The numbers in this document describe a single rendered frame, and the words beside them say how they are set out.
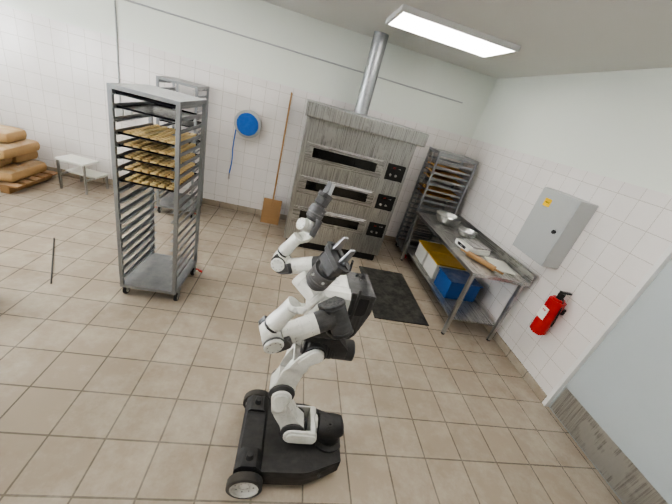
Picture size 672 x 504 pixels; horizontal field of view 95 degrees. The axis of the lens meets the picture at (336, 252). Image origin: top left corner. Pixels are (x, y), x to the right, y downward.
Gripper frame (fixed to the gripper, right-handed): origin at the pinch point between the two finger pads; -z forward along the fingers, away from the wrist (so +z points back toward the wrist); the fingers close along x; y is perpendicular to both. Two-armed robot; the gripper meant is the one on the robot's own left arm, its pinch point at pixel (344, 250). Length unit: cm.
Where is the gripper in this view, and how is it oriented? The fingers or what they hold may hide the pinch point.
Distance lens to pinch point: 99.3
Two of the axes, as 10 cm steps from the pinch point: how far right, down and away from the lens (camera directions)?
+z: -5.4, 6.2, 5.7
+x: -4.0, -7.8, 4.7
